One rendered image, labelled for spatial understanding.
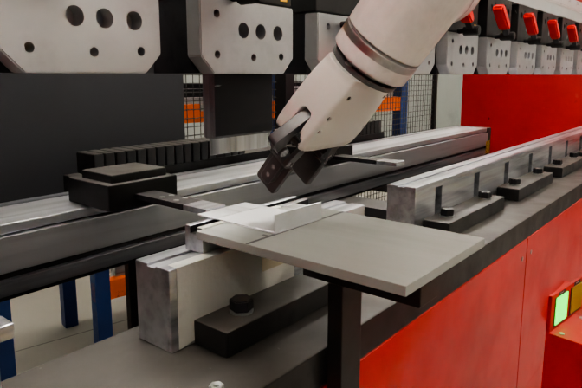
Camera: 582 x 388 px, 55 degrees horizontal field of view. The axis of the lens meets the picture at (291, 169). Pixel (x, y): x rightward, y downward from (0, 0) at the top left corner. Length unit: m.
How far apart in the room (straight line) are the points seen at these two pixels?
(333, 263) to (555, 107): 2.26
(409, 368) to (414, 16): 0.52
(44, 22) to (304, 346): 0.42
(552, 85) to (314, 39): 2.06
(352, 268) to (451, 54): 0.66
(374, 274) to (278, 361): 0.17
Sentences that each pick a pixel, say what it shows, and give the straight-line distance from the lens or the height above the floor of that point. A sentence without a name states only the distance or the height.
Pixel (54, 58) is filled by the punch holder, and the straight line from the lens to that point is 0.50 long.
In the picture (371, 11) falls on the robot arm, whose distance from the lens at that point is 0.52.
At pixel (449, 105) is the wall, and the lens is 8.26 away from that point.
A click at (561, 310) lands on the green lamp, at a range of 1.00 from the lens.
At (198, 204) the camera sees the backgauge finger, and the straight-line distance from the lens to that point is 0.74.
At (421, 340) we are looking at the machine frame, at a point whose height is 0.79.
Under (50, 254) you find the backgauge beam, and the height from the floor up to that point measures 0.93.
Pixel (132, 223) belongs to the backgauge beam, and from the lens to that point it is 0.90.
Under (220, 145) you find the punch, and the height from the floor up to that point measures 1.09.
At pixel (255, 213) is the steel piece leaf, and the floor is 1.00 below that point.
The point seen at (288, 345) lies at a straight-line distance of 0.65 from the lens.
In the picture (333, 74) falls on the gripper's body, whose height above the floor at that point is 1.17.
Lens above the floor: 1.17
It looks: 10 degrees down
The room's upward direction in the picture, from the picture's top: straight up
